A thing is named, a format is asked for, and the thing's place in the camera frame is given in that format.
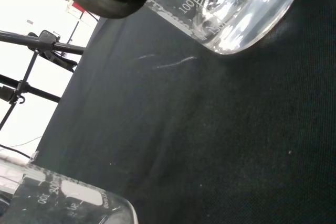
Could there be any black tripod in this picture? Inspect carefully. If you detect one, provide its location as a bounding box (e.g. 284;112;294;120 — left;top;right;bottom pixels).
0;29;87;132

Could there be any black cloth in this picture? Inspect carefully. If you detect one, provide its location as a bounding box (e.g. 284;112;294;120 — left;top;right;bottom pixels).
34;0;336;224

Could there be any clear tape piece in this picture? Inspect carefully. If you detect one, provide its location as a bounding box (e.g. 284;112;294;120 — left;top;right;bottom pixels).
28;150;40;163

